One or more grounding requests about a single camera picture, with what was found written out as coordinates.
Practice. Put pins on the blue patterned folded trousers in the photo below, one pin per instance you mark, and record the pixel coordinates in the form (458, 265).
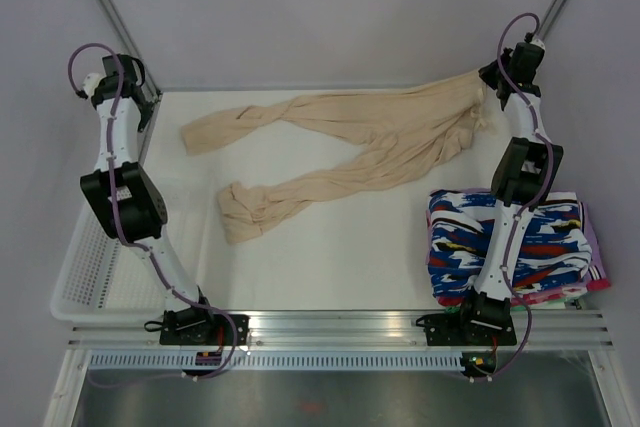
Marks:
(545, 247)

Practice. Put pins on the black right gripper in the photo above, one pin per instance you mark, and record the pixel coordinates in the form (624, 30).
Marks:
(486, 73)

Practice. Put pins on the aluminium mounting rail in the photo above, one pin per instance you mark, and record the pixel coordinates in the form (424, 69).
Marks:
(367, 331)

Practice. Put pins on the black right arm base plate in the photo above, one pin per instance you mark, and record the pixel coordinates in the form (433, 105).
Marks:
(447, 329)

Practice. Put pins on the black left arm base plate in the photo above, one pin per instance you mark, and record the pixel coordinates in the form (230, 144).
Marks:
(199, 328)

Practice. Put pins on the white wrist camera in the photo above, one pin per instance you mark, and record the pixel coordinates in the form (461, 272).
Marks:
(91, 83)
(538, 42)

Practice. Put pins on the folded clothes stack underneath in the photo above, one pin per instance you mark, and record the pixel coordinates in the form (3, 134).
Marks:
(597, 277)

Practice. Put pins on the white slotted cable duct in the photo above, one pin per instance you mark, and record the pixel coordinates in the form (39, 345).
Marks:
(278, 361)

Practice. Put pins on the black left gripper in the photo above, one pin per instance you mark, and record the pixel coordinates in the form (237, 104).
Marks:
(146, 116)

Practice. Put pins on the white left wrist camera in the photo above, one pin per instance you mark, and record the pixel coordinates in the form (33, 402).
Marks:
(91, 83)

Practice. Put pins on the white perforated plastic basket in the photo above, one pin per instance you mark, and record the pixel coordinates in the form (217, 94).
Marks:
(102, 282)

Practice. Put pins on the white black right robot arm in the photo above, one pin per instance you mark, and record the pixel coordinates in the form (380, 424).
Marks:
(523, 178)

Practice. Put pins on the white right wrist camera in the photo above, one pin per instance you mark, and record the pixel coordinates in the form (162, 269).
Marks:
(538, 42)

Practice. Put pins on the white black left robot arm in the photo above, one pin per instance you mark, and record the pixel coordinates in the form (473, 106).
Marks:
(122, 196)

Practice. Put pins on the left aluminium frame post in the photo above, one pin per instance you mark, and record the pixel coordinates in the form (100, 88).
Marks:
(115, 22)

